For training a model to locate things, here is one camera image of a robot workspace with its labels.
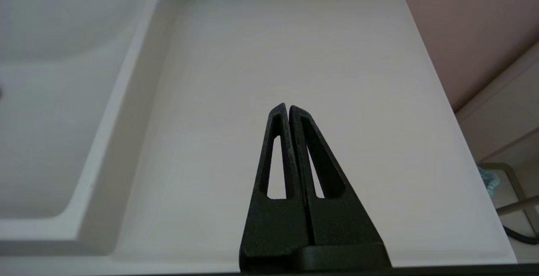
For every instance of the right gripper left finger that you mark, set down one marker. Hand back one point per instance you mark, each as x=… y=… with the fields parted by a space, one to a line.
x=273 y=225

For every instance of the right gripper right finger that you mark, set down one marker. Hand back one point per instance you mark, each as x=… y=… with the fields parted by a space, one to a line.
x=341 y=221

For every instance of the beige sink basin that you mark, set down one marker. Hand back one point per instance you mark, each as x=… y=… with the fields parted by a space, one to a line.
x=50 y=120

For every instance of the teal cloth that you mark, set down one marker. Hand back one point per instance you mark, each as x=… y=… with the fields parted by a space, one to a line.
x=490 y=181

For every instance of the grey metal stand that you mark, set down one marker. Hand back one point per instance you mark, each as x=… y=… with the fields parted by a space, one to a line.
x=516 y=200

